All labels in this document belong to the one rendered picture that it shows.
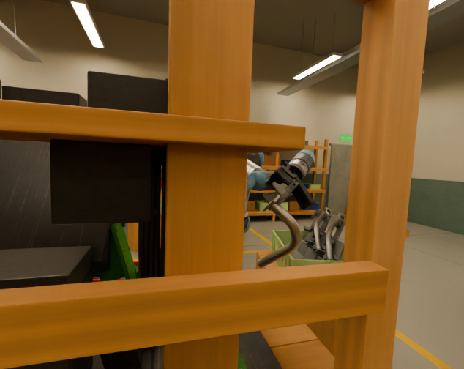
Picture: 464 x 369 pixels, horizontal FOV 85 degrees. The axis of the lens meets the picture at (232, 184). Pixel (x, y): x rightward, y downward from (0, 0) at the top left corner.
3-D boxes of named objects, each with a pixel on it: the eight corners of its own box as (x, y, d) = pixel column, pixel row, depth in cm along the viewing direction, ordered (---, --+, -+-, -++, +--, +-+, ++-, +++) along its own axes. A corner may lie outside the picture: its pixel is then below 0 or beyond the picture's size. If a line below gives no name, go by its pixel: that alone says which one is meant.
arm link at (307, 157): (309, 170, 103) (320, 154, 98) (301, 183, 95) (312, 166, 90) (293, 161, 105) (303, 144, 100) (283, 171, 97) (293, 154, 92)
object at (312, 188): (323, 220, 697) (329, 138, 677) (217, 223, 605) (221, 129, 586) (312, 215, 748) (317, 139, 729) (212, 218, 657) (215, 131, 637)
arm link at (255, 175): (214, 140, 132) (259, 169, 91) (233, 141, 137) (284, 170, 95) (211, 161, 136) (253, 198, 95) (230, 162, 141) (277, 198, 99)
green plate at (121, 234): (112, 283, 85) (94, 224, 82) (137, 275, 87) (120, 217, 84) (105, 302, 74) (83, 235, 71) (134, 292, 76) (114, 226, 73)
